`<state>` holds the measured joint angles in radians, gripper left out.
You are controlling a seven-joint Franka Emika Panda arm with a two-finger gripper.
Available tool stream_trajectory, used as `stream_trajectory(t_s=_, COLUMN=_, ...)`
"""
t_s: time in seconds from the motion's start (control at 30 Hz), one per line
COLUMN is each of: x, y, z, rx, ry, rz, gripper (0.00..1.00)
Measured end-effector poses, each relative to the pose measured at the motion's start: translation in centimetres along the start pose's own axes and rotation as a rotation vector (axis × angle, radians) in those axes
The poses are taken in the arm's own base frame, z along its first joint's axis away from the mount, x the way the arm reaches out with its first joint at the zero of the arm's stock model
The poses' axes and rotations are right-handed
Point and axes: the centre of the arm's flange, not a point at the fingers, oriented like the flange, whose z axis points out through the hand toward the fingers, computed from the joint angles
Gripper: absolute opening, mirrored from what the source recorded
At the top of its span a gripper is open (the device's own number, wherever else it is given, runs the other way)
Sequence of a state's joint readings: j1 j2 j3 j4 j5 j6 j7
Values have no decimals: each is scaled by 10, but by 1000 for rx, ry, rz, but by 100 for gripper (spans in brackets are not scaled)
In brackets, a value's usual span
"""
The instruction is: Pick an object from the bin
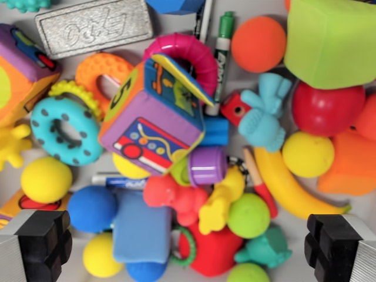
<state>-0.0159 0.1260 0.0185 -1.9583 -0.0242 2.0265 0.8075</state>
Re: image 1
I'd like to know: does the yellow toy banana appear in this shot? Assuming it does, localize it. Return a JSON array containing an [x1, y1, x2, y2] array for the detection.
[[253, 146, 353, 220]]

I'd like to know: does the yellow foam ball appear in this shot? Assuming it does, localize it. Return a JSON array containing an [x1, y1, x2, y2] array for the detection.
[[112, 152, 151, 180], [82, 232, 125, 278], [281, 130, 335, 179], [20, 156, 73, 204]]

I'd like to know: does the red shiny ball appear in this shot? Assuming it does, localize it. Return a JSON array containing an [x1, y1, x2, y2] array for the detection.
[[291, 79, 367, 137]]

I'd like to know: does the small red plastic block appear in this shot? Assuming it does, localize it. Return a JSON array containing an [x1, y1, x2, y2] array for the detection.
[[219, 90, 254, 127]]

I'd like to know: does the yellow gear teether ring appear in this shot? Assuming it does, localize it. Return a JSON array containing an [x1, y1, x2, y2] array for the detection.
[[48, 79, 103, 122]]

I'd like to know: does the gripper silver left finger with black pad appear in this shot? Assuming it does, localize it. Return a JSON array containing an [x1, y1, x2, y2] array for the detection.
[[0, 209, 73, 282]]

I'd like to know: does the yellow rubber figure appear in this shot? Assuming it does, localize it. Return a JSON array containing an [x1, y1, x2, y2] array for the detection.
[[197, 166, 246, 236]]

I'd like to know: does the orange purple fabric cube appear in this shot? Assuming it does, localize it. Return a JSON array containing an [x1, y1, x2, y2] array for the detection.
[[0, 23, 63, 127]]

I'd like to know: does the green foam ball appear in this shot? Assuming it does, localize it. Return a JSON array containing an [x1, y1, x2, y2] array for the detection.
[[227, 192, 271, 240], [226, 262, 271, 282]]

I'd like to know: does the pink ribbed plastic ring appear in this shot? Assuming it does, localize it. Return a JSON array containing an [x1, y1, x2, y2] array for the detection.
[[142, 32, 219, 103]]

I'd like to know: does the teal dotted ring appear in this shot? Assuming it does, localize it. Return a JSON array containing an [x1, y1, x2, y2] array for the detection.
[[30, 96, 104, 167]]

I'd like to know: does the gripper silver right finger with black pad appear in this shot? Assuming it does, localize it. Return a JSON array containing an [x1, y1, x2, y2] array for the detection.
[[304, 213, 376, 282]]

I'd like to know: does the lime green plastic cup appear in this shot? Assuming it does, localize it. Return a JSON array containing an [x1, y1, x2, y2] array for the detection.
[[169, 158, 192, 186]]

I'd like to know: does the teal rubber figure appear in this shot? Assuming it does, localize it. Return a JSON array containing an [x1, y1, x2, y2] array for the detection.
[[234, 225, 293, 268]]

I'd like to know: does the blue foam polyhedron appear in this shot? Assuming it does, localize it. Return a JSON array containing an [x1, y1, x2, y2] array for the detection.
[[146, 0, 206, 16]]

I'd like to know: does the yellow rubber hand toy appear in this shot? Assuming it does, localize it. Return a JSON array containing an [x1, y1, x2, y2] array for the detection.
[[0, 123, 33, 173]]

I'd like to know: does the orange fabric cube red print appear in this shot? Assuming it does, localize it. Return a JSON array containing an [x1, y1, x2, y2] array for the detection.
[[0, 189, 73, 230]]

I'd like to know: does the teal bumpy ball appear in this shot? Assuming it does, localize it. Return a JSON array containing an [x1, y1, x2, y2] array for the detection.
[[5, 0, 52, 14]]

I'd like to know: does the blue foam ball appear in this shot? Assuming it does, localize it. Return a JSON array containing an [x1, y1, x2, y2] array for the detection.
[[125, 259, 169, 282], [66, 185, 119, 234]]

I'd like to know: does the wooden stick red handle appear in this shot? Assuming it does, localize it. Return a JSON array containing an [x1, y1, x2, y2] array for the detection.
[[242, 147, 278, 219]]

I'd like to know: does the red rubber figure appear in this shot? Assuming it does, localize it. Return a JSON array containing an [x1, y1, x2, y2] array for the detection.
[[142, 174, 209, 227]]

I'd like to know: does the orange rubber toy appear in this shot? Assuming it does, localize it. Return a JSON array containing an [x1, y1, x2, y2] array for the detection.
[[352, 93, 376, 142]]

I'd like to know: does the blue soft foam block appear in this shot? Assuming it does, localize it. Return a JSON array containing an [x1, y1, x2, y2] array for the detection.
[[112, 190, 173, 264]]

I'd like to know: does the blue dry erase marker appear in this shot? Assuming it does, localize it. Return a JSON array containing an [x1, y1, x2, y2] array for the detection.
[[91, 174, 148, 190]]

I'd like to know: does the light blue rubber figure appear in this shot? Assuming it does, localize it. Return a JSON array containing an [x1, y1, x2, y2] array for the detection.
[[237, 72, 293, 153]]

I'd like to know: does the black marker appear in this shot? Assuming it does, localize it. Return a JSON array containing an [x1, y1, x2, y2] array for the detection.
[[192, 0, 214, 43]]

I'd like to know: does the red soft block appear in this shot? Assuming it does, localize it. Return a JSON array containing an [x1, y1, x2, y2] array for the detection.
[[177, 222, 245, 277]]

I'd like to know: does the blue ridged plastic block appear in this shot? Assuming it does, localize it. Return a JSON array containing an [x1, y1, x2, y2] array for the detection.
[[201, 116, 230, 147]]

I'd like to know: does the orange foam block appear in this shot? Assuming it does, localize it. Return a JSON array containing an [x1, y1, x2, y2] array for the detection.
[[317, 128, 376, 197]]

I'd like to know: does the purple plastic cup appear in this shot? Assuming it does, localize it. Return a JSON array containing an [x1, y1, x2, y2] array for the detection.
[[187, 146, 229, 187]]

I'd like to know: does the green dry erase marker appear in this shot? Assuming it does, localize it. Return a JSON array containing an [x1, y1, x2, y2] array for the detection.
[[204, 11, 236, 116]]

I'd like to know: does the orange bumpy teether ring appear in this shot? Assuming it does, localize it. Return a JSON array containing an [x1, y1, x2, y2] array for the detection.
[[75, 52, 139, 116]]

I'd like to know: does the lime green foam cube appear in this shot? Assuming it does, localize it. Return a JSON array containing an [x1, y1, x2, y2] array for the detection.
[[283, 0, 376, 90]]

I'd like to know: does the purple fabric cube number five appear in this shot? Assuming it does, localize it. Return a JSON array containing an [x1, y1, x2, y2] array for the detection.
[[98, 53, 217, 176]]

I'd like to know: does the orange foam ball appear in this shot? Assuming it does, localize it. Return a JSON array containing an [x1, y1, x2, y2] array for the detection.
[[230, 16, 287, 73]]

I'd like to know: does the green gear teether ring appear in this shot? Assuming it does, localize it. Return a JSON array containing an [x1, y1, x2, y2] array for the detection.
[[169, 225, 198, 267]]

